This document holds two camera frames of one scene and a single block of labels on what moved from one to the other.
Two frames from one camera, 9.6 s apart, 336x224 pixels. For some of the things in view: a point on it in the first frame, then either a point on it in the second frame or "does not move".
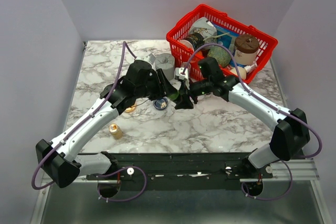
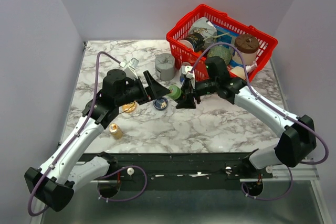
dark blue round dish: [160, 103] does not move
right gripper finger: [184, 90] does not move
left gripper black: [164, 89] to [155, 89]
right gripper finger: [184, 102] does not move
